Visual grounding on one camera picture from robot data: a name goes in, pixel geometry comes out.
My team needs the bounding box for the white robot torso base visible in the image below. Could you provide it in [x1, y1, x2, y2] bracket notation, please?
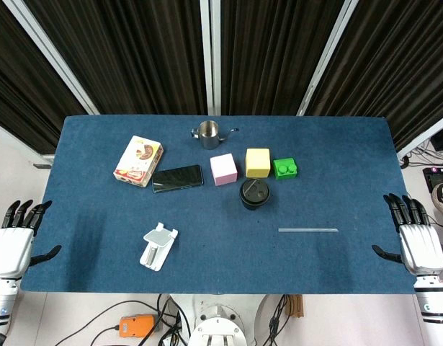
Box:
[169, 293, 269, 346]

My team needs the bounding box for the black smartphone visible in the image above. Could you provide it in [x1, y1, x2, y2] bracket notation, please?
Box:
[151, 164, 205, 194]

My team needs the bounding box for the blue felt table mat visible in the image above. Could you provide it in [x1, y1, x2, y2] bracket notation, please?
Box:
[19, 115, 434, 296]

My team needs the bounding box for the white metal frame post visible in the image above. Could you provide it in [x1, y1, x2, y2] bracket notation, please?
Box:
[296, 0, 359, 117]
[396, 111, 443, 160]
[3, 0, 100, 115]
[200, 0, 222, 116]

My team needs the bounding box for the brown wooden block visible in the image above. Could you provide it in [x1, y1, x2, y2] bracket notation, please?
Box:
[285, 294, 305, 320]

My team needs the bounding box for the pink cube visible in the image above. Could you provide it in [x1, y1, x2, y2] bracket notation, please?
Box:
[210, 153, 238, 187]

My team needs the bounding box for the printed snack box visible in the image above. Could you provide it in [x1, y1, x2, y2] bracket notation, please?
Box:
[112, 135, 164, 188]

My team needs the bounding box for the left black-fingered silver robot hand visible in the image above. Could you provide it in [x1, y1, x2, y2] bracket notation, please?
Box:
[0, 200, 63, 278]

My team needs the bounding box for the black pleated curtain panel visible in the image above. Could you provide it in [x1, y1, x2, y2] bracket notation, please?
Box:
[220, 0, 346, 116]
[24, 0, 207, 116]
[0, 0, 88, 155]
[307, 0, 443, 151]

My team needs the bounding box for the grey thin rod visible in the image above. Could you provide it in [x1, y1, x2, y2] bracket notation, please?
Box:
[278, 226, 339, 234]

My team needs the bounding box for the white folding phone stand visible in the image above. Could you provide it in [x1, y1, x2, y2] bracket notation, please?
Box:
[139, 222, 179, 272]

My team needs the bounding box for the orange handheld device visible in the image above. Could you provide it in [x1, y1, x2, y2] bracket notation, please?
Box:
[119, 314, 161, 339]

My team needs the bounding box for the yellow cube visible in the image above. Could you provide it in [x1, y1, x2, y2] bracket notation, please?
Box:
[245, 148, 272, 179]

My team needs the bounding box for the green plastic building block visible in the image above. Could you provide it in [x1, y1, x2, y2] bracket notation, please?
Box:
[272, 157, 301, 180]

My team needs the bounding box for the black floor cable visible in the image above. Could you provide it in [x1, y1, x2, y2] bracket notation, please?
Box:
[57, 301, 161, 346]

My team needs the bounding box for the black device with pink light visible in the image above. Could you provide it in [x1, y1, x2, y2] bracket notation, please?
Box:
[422, 166, 443, 195]

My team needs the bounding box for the right black-fingered silver robot hand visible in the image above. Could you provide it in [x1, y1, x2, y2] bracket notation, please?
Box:
[371, 193, 443, 278]

